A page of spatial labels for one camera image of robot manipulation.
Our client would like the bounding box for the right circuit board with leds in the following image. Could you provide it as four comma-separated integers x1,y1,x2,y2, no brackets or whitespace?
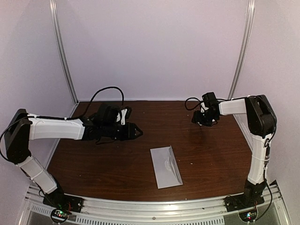
239,209,258,223

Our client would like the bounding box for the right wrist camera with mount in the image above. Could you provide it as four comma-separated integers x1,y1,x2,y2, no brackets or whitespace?
200,102,209,114

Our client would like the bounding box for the right aluminium frame post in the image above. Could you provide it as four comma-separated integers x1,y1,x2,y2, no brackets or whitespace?
228,0,255,99

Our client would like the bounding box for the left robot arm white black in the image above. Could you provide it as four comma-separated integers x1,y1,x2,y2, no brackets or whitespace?
0,104,143,208

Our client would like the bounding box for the left circuit board with leds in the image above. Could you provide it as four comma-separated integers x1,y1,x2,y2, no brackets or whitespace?
50,209,71,223

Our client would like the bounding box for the circuit board with leds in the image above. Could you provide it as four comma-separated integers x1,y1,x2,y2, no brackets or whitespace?
50,209,71,223
239,209,258,223

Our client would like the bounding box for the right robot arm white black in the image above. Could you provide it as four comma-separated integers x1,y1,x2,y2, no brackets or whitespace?
191,92,277,207

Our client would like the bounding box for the left aluminium frame post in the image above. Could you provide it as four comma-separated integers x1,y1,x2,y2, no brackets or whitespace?
49,0,79,105

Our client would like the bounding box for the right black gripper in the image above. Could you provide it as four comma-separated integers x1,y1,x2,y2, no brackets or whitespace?
192,109,217,126

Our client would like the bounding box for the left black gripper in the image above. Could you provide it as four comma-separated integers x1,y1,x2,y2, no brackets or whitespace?
102,122,143,142

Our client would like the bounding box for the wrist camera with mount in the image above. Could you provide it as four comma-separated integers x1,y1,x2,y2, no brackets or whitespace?
200,102,209,114
116,107,132,126

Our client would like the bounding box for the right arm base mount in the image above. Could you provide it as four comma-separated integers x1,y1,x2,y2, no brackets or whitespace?
224,194,265,212

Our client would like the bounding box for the left black camera cable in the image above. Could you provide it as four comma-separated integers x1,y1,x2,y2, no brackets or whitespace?
0,86,125,162

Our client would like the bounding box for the front aluminium rail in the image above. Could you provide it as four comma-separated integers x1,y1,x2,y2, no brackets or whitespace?
23,185,289,225

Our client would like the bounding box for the black camera cable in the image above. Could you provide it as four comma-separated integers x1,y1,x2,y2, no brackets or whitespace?
0,86,125,162
185,95,276,211

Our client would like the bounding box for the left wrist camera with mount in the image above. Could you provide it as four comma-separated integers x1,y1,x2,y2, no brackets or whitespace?
116,107,132,126

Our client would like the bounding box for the white envelope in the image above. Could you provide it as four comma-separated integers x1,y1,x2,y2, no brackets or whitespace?
150,146,183,189

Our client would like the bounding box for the aluminium frame post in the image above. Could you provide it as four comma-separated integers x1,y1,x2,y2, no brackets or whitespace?
49,0,79,105
228,0,255,99

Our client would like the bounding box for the right black camera cable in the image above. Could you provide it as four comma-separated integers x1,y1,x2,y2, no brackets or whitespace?
185,95,276,211

